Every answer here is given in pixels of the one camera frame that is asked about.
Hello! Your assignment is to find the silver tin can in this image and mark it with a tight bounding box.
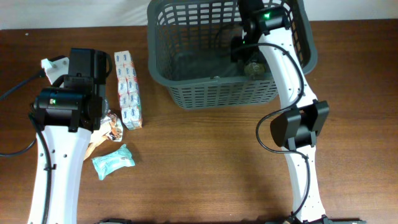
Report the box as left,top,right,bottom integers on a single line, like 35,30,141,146
244,62,266,80

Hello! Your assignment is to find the grey plastic shopping basket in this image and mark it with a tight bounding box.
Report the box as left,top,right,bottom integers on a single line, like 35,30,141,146
146,0,318,110

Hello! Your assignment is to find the Kleenex tissue multipack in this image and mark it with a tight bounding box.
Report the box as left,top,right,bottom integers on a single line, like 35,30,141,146
114,51,142,130

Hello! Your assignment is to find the beige snack bag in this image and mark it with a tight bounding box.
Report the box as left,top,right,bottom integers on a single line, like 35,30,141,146
84,111,123,160

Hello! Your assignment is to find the teal wet wipes packet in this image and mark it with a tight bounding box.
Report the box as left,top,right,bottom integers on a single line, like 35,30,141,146
92,144,136,180

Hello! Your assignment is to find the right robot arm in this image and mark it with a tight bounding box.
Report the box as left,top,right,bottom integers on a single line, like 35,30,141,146
231,1,329,223

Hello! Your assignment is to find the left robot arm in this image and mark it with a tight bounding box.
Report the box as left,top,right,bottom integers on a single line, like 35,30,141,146
27,48,113,223

